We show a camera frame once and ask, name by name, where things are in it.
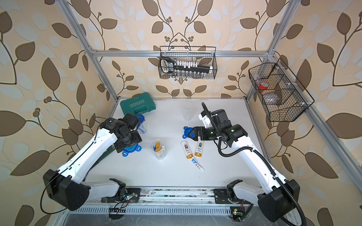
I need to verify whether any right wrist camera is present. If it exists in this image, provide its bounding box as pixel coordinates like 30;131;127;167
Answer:
211;109;232;131

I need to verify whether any black wire basket wall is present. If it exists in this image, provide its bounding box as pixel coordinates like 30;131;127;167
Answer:
158;45;218;80
248;58;315;122

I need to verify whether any white bottle purple label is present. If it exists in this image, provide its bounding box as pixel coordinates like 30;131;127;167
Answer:
181;141;193;159

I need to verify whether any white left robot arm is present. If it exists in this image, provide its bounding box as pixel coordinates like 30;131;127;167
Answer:
42;114;142;211

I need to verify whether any blue lid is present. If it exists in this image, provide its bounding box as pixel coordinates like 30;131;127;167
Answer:
122;144;142;157
136;114;145;123
183;126;194;139

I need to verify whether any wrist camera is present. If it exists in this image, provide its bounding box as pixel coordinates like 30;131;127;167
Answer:
211;109;232;131
122;113;140;131

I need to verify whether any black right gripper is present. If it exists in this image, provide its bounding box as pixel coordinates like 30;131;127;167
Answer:
188;126;222;140

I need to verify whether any clear plastic container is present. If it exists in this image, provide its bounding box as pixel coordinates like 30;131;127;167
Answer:
137;121;148;134
182;105;195;121
151;139;166;160

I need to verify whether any blue lid front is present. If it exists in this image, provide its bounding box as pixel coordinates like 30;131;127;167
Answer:
122;144;142;157

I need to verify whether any black wire basket back wall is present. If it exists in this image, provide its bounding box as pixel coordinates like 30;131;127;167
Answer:
158;45;218;80

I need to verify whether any black wire basket right wall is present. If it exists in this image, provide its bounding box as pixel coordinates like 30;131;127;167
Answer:
248;58;315;122

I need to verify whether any black socket wrench set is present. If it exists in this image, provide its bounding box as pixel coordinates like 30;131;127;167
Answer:
159;57;214;74

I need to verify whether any white shampoo bottle gold cap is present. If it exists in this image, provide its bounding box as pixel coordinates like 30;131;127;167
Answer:
195;140;204;157

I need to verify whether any green plastic tool case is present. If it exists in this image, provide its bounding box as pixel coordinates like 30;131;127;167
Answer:
120;92;156;115

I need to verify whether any toothpaste tube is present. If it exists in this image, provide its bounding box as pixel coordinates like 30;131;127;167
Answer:
191;157;204;171

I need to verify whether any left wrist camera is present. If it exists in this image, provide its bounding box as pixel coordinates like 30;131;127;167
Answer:
122;113;140;131

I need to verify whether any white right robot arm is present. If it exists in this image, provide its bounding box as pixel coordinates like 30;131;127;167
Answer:
184;124;307;226

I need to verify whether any aluminium frame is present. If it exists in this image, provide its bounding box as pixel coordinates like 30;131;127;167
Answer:
56;1;362;191

